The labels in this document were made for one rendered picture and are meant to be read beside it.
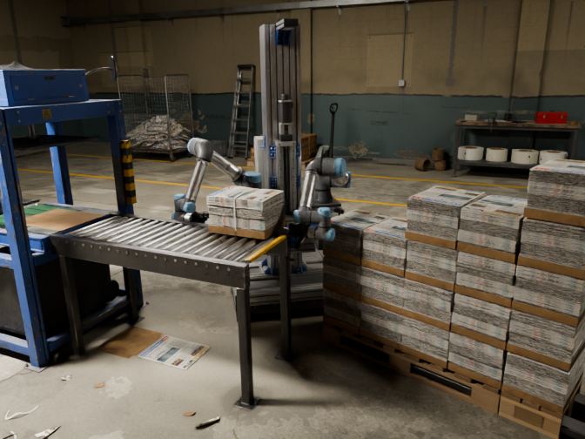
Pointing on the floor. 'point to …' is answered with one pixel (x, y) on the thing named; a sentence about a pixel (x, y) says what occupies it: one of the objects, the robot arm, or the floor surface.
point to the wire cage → (159, 125)
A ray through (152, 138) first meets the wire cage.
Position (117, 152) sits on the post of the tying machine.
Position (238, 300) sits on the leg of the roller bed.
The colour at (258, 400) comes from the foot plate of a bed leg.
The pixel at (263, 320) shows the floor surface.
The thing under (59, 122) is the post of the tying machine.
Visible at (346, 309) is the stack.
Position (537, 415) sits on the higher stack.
